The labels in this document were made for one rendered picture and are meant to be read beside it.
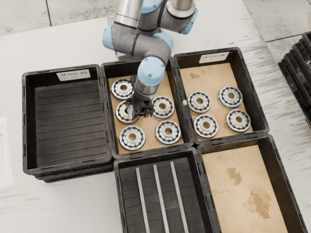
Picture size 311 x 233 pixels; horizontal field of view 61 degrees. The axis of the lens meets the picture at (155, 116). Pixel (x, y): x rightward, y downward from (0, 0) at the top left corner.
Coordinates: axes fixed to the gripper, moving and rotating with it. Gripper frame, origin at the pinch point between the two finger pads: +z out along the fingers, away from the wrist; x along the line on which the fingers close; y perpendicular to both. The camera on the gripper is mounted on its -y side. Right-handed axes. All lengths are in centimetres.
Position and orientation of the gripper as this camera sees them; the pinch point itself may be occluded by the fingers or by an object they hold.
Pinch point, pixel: (135, 110)
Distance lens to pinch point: 108.9
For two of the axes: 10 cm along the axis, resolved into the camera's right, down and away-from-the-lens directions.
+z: -1.9, 3.9, 9.0
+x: 9.6, -1.0, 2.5
